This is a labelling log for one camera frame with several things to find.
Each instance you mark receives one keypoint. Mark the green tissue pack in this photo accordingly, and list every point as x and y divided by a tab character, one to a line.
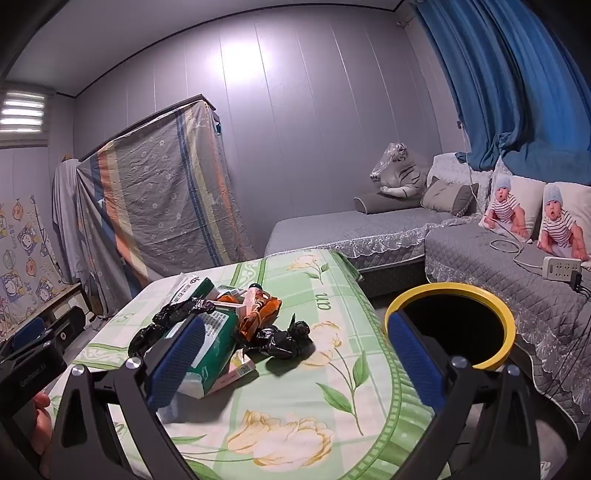
217	332

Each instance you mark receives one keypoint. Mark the grey bolster cushion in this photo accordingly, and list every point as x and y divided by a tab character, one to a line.
371	203

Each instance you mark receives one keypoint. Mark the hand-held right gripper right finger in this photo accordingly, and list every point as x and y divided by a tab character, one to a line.
415	360

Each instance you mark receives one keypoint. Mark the striped sheet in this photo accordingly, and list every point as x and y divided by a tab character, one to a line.
161	194

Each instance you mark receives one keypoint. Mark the yellow rimmed trash bin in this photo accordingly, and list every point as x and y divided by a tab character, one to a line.
461	323

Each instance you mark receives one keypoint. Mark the blue curtain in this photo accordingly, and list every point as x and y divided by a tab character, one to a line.
508	69

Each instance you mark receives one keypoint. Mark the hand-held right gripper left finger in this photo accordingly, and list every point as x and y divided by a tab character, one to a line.
178	360

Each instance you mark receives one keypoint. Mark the white medicine box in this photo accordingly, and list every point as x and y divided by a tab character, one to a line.
236	370

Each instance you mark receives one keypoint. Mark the pink tube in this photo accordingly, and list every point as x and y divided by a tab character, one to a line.
251	297

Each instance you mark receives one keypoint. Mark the grey square cushion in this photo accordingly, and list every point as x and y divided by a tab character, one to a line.
445	194

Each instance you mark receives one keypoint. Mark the grey cloth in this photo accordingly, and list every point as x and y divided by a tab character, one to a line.
64	207

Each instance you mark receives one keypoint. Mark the white tiger plush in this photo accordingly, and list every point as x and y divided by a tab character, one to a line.
404	173

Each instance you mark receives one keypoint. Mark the grey quilted sofa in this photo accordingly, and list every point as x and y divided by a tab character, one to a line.
392	226

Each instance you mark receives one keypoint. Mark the window blind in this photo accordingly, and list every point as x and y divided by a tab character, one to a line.
23	115

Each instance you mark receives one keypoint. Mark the orange snack wrapper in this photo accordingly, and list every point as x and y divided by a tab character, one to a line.
264	314

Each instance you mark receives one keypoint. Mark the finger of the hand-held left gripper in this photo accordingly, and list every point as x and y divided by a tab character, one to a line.
27	330

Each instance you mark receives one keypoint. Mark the cartoon printed cloth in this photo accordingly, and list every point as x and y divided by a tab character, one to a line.
23	267

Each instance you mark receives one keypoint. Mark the low wooden cabinet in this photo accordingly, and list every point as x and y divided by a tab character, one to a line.
51	302

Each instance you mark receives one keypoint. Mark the baby print pillow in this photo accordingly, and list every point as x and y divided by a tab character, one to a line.
508	207
563	221

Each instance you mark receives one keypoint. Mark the white power strip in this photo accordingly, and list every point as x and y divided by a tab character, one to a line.
561	266

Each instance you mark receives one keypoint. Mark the long black plastic bag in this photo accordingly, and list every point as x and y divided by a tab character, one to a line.
159	323

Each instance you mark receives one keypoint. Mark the person's left hand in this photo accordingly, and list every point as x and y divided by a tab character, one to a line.
40	417

